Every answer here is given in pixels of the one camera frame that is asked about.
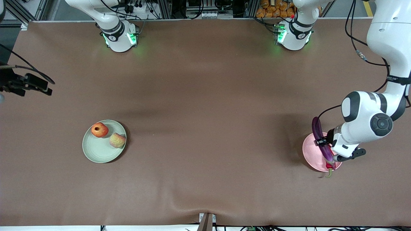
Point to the aluminium corner profile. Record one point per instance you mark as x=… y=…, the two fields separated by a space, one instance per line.
x=24 y=17

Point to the orange net bag of fruit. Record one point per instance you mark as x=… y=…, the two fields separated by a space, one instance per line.
x=273 y=11

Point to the red pomegranate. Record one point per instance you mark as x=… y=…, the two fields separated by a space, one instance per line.
x=100 y=130

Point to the brown table mat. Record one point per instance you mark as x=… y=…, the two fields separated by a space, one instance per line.
x=205 y=80

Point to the aluminium frame post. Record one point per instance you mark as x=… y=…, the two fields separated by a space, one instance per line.
x=165 y=9

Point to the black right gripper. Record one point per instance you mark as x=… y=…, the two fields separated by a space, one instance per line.
x=8 y=80

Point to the power strip with black plugs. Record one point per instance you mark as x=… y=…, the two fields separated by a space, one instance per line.
x=141 y=8

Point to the pale green round plate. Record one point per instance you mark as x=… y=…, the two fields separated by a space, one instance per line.
x=96 y=150

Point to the red pepper with green stem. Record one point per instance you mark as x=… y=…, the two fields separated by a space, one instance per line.
x=330 y=166

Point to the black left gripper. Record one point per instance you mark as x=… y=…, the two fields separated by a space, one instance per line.
x=328 y=140

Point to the long purple eggplant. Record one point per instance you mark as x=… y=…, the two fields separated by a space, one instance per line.
x=317 y=128

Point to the white power strip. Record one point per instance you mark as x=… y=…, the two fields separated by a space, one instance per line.
x=212 y=14

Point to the pink round plate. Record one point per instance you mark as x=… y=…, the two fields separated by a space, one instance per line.
x=313 y=154

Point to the yellow-pink peach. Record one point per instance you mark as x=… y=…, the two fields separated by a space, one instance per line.
x=117 y=140

